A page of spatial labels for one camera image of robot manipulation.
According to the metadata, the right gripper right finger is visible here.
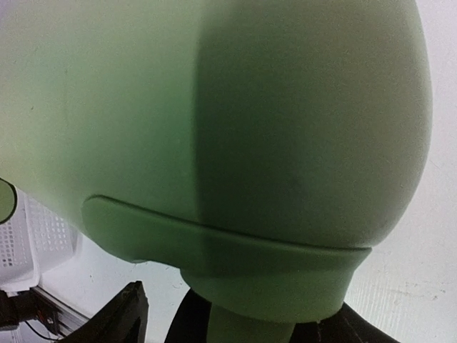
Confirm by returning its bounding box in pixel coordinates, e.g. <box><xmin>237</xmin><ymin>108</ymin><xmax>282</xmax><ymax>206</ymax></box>
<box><xmin>310</xmin><ymin>303</ymin><xmax>398</xmax><ymax>343</ymax></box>

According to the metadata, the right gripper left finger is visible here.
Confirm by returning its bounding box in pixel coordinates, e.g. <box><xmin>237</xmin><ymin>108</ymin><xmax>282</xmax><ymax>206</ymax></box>
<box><xmin>62</xmin><ymin>281</ymin><xmax>149</xmax><ymax>343</ymax></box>

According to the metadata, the white perforated plastic basket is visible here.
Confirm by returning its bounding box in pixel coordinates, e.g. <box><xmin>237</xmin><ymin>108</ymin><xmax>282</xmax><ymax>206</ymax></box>
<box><xmin>1</xmin><ymin>191</ymin><xmax>79</xmax><ymax>292</ymax></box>

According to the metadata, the green hard-shell suitcase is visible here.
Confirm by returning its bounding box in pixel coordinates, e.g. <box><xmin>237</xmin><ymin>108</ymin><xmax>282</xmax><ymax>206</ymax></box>
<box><xmin>1</xmin><ymin>1</ymin><xmax>432</xmax><ymax>342</ymax></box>

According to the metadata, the aluminium front rail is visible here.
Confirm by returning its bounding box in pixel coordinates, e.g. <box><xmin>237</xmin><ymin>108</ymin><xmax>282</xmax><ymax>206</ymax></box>
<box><xmin>0</xmin><ymin>285</ymin><xmax>97</xmax><ymax>340</ymax></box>

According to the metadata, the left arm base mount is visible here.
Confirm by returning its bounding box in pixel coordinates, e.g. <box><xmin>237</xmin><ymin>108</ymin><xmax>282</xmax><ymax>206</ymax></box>
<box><xmin>1</xmin><ymin>290</ymin><xmax>59</xmax><ymax>334</ymax></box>

